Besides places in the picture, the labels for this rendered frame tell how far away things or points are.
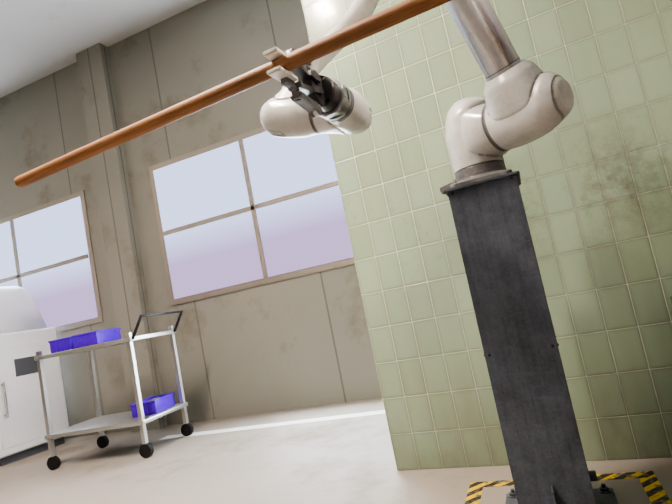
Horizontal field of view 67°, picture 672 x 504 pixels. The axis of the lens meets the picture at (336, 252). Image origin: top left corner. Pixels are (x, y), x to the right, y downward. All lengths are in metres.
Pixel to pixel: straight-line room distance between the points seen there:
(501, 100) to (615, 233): 0.77
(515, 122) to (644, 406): 1.12
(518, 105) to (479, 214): 0.32
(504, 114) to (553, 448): 0.93
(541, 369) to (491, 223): 0.43
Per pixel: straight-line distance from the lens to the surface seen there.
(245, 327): 4.28
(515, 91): 1.49
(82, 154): 1.34
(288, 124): 1.33
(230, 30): 4.78
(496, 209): 1.54
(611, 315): 2.06
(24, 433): 5.18
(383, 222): 2.18
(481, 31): 1.52
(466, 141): 1.60
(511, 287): 1.53
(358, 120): 1.27
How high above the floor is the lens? 0.72
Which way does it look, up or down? 6 degrees up
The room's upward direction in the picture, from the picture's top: 11 degrees counter-clockwise
